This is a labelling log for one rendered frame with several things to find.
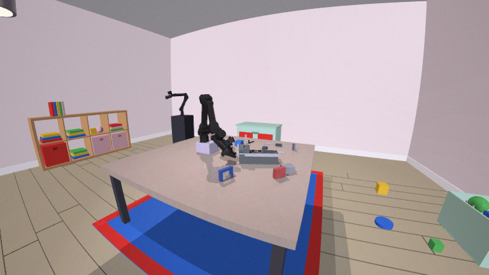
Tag red rectangular block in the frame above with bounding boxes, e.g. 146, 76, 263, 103
273, 166, 286, 179

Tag blue rectangular block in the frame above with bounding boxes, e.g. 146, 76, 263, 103
234, 139, 244, 146

